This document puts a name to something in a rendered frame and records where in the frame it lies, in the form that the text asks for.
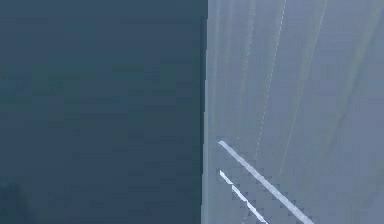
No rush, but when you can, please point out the white door handle bar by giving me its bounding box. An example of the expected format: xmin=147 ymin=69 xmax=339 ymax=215
xmin=217 ymin=140 xmax=316 ymax=224

